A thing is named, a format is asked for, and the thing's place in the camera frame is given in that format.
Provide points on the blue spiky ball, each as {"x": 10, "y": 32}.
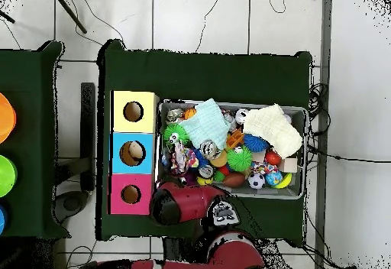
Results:
{"x": 253, "y": 143}

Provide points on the silver drink can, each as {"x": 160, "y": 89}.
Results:
{"x": 209, "y": 149}

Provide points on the clear mesh bin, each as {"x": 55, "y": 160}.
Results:
{"x": 268, "y": 192}

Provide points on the green bowl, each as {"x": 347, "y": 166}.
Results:
{"x": 6, "y": 175}

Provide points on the wooden box with three holes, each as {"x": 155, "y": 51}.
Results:
{"x": 146, "y": 104}

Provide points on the purple spiky ball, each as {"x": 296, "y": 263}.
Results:
{"x": 191, "y": 178}

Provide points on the cream knitted cloth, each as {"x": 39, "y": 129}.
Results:
{"x": 275, "y": 128}

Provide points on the small brown football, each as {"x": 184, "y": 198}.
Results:
{"x": 233, "y": 179}

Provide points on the blue bowl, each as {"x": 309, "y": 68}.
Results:
{"x": 2, "y": 220}

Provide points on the orange bowl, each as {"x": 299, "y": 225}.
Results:
{"x": 6, "y": 117}

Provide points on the green spiky googly-eyed ball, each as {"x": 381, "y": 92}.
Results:
{"x": 178, "y": 130}
{"x": 241, "y": 160}

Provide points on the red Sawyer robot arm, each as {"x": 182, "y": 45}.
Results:
{"x": 195, "y": 203}

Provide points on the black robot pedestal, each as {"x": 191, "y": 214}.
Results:
{"x": 174, "y": 249}

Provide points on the black upright stand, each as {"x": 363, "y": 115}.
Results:
{"x": 87, "y": 113}

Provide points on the dark green side tablecloth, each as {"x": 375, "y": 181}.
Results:
{"x": 30, "y": 67}

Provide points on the small soccer ball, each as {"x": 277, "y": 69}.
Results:
{"x": 256, "y": 181}

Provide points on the colourful dotted cloth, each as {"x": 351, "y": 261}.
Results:
{"x": 183, "y": 159}

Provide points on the mint knitted cloth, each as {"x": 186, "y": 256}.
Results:
{"x": 207, "y": 125}

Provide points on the grey round stand base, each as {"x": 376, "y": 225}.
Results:
{"x": 71, "y": 203}

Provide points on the black tripod leg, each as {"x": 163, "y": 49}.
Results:
{"x": 7, "y": 18}
{"x": 71, "y": 14}

